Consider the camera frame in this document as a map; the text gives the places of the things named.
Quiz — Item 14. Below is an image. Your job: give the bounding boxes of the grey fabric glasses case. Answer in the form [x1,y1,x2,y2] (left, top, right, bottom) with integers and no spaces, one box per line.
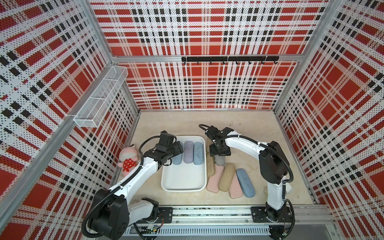
[214,155,226,166]

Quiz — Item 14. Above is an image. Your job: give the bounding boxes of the light blue case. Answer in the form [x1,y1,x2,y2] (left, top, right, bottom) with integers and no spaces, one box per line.
[193,142,205,165]

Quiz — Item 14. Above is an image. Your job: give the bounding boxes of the purple fabric glasses case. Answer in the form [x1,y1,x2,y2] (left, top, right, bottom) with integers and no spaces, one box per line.
[184,141,194,164]

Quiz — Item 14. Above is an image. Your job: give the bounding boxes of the tan case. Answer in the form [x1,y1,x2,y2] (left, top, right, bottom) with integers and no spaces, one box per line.
[218,164,236,192]

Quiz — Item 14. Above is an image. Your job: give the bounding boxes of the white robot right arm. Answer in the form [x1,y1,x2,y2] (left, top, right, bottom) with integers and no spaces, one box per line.
[199,124,294,222]

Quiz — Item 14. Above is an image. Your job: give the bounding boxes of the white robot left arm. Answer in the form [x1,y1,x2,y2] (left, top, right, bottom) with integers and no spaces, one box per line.
[81,131,184,240]

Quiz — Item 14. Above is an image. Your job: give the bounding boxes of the white plastic storage tray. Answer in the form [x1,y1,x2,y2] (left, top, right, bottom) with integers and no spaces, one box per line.
[161,136,207,193]

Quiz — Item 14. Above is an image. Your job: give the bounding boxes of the beige case lower left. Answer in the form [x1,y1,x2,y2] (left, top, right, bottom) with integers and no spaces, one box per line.
[206,154,216,178]

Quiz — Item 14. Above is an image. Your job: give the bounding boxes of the pink case left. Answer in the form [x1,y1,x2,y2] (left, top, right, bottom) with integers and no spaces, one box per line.
[207,165,225,194]

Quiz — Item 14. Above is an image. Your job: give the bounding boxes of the pink case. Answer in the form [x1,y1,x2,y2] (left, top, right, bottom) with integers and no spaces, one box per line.
[229,174,243,199]
[207,165,225,194]

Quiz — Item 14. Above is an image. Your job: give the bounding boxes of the pink plush toy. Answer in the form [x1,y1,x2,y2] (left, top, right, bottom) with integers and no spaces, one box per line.
[118,145,139,177]

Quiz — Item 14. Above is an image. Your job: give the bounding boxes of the pink case right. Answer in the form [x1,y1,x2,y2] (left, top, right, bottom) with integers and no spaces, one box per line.
[229,174,243,199]

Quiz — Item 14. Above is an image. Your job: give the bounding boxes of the white round device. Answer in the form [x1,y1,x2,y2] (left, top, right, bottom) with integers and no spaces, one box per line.
[286,183,293,194]

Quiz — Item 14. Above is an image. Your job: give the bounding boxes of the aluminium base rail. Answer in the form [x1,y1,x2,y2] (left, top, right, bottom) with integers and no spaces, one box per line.
[137,205,340,240]

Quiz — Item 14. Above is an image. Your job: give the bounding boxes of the white wire mesh basket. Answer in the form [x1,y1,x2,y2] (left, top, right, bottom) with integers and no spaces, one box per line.
[74,66,128,128]

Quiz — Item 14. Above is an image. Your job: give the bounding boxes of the black hook rail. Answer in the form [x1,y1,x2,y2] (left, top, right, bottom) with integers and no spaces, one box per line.
[181,56,280,63]

